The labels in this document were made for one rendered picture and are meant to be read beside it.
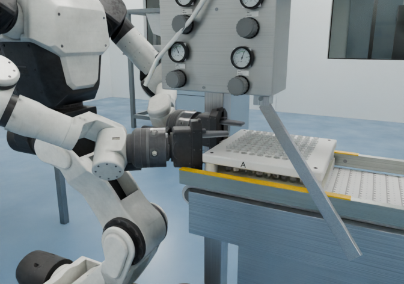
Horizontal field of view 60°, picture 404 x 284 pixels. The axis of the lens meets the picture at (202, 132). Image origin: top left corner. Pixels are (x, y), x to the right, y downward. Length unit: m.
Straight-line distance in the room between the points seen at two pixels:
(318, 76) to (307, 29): 0.72
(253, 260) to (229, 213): 0.14
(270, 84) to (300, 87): 5.18
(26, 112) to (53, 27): 0.32
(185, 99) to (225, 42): 2.77
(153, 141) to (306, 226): 0.34
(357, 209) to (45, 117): 0.59
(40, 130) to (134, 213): 0.41
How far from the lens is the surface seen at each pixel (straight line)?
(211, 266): 1.21
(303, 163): 0.60
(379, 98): 5.68
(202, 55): 0.64
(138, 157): 0.75
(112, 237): 1.02
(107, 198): 1.04
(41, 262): 1.45
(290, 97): 5.83
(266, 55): 0.60
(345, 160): 0.93
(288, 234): 0.72
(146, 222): 1.04
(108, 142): 0.76
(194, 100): 3.33
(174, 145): 0.75
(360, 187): 0.83
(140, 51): 1.23
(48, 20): 0.98
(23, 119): 0.72
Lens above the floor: 1.11
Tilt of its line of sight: 14 degrees down
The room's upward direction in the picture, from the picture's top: straight up
